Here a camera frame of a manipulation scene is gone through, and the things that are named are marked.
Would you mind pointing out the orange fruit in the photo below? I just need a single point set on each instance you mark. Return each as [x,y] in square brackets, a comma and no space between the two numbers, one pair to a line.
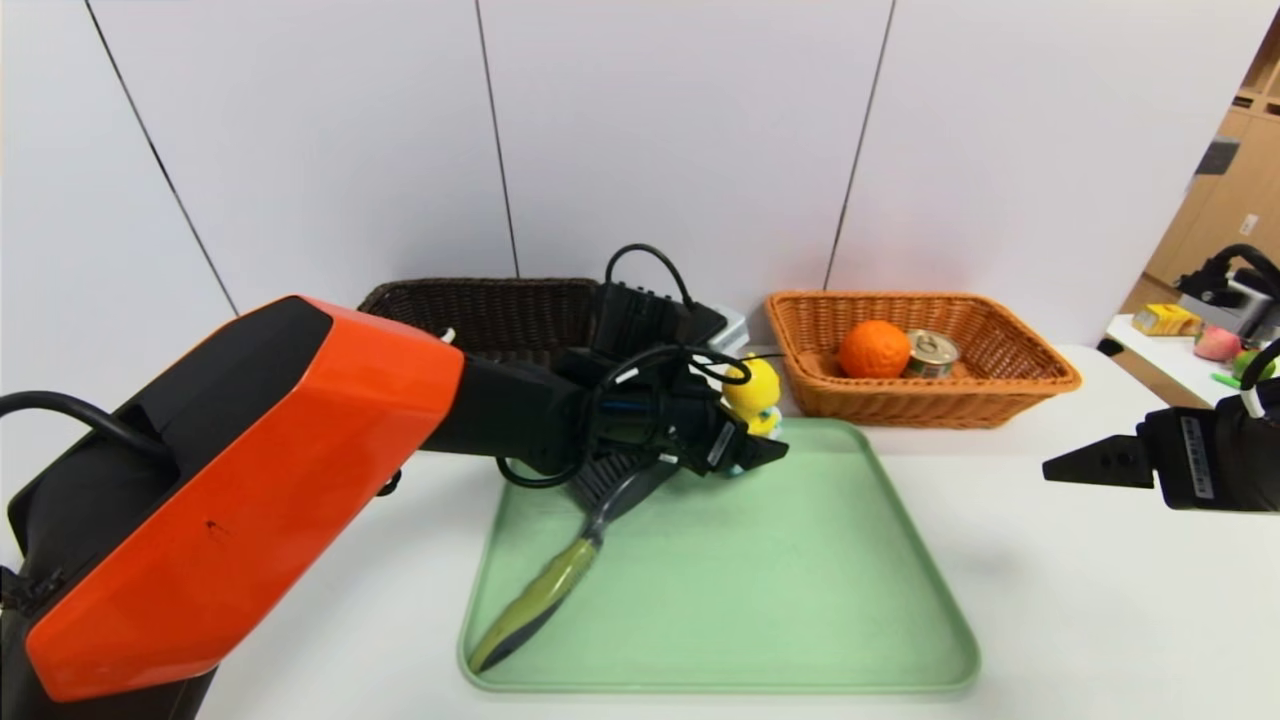
[873,350]

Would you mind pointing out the white side table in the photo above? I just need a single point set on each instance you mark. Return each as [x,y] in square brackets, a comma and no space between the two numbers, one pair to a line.
[1160,365]

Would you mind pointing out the green lime fruit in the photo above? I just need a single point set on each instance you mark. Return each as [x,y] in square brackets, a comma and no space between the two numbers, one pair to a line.
[1250,362]

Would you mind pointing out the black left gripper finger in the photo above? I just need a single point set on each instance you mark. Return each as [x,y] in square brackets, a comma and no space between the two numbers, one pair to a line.
[762,450]

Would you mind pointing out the green marker pen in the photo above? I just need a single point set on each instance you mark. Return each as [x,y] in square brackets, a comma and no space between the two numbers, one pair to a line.
[1224,381]

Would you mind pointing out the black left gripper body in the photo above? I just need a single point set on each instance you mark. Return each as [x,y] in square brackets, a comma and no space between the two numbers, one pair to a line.
[722,444]

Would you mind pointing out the yellow cardboard box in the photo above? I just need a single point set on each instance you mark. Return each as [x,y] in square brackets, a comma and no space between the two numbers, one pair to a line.
[1160,320]

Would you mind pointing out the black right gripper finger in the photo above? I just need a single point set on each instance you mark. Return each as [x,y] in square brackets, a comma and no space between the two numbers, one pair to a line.
[1100,462]

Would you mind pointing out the wooden cabinet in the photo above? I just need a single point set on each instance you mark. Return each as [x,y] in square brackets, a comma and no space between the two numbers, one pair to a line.
[1200,200]

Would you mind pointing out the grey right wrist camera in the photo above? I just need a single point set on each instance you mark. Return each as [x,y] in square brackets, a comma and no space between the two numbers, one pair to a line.
[1245,300]

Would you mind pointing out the yellow duck toy car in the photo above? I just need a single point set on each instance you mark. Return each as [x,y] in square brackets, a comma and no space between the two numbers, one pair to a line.
[755,390]

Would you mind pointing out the black sign plate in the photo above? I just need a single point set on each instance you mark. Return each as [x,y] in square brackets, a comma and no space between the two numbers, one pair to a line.
[1213,160]

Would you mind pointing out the white wall socket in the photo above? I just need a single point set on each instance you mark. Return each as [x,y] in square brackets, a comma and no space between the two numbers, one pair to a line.
[1245,227]

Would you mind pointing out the green plastic tray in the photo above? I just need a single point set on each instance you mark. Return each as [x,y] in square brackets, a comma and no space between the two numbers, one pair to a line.
[750,580]

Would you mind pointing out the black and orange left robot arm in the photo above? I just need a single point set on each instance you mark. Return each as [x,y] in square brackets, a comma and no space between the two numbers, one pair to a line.
[250,480]

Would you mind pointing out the small tin can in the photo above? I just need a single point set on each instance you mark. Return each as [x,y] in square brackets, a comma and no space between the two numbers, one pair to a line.
[932,353]

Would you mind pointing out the orange wicker basket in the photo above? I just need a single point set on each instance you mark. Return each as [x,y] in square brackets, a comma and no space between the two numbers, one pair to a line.
[1000,385]

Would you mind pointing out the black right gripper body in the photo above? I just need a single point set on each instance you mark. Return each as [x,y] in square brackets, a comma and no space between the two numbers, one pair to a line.
[1192,457]

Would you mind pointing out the dark brown wicker basket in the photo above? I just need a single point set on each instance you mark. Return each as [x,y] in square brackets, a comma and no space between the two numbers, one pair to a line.
[500,310]

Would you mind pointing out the pink peach fruit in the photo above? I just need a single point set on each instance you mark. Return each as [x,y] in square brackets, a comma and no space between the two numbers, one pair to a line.
[1215,345]

